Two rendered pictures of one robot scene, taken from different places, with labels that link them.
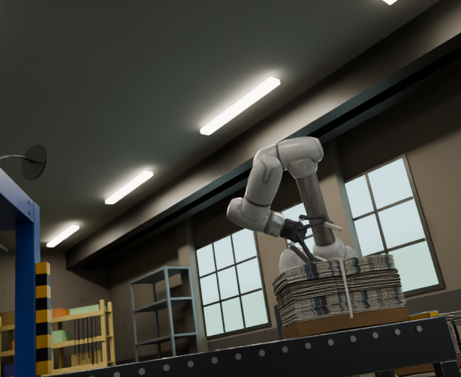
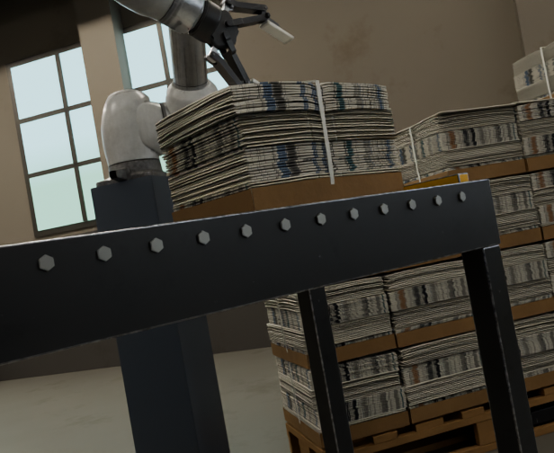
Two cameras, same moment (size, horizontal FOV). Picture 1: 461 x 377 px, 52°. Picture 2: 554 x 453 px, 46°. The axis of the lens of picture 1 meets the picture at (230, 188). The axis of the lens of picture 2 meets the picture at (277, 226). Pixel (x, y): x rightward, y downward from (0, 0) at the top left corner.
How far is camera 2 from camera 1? 73 cm
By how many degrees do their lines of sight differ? 35
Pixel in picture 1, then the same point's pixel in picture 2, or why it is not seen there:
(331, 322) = (304, 189)
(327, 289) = (298, 131)
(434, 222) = not seen: hidden behind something
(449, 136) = not seen: outside the picture
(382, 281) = (371, 128)
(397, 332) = (438, 200)
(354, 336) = (386, 205)
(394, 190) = not seen: hidden behind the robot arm
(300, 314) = (254, 173)
